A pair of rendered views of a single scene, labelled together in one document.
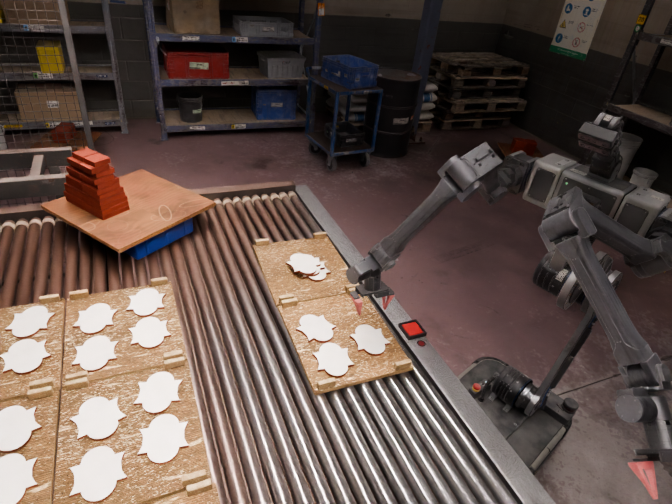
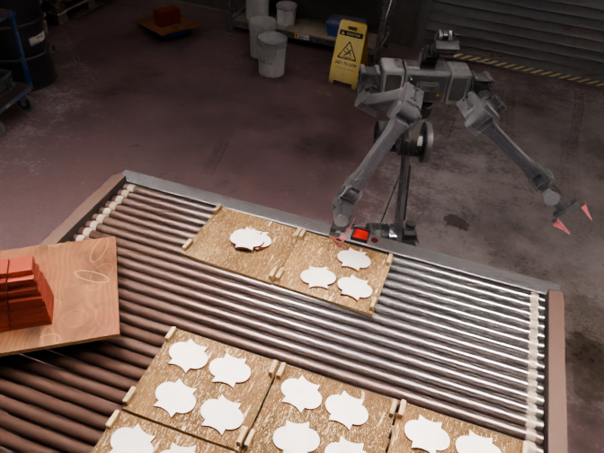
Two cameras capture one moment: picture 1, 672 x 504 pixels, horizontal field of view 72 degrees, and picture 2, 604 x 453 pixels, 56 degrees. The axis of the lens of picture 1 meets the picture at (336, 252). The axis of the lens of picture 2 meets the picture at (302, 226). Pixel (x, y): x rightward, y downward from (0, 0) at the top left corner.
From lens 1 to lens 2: 1.39 m
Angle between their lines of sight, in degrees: 38
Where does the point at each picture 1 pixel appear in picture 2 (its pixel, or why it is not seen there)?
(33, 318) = (130, 441)
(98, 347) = (217, 409)
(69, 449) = not seen: outside the picture
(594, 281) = (508, 142)
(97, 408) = (287, 436)
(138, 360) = (254, 392)
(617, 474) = (446, 250)
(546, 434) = not seen: hidden behind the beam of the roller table
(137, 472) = (362, 437)
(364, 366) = (372, 278)
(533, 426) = not seen: hidden behind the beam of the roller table
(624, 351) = (531, 171)
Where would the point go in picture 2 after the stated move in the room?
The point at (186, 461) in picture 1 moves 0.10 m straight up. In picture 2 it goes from (374, 407) to (378, 390)
